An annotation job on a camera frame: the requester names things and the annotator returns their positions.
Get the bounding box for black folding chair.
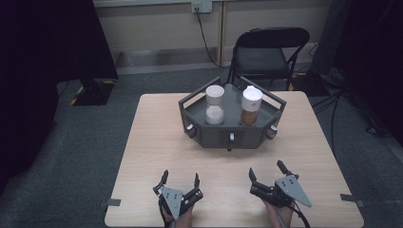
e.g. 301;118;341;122
226;27;311;92

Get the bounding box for person's left hand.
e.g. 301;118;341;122
160;202;195;228

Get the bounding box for dark grey corner rack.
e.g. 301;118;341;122
178;75;288;153

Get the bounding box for clear jar with grey lid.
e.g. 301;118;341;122
204;84;226;125

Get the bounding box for black power cable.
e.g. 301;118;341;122
194;7;230;69

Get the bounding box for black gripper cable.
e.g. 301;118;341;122
286;200;313;228
158;199;176;228

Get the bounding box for black floor cables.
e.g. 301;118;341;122
311;89;386;155

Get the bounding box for black curtain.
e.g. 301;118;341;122
329;0;403;147
0;0;120;195

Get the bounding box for person's right hand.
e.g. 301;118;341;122
263;199;297;228

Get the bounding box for spice jar with white cap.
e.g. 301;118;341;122
239;85;264;127

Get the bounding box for beige wall conduit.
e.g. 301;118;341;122
217;1;229;67

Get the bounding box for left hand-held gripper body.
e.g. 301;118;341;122
152;184;204;222

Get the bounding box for black stand base striped tape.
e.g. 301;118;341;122
68;78;117;107

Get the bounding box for white wall socket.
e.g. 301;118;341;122
190;1;214;14

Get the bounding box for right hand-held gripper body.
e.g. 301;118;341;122
249;173;314;209

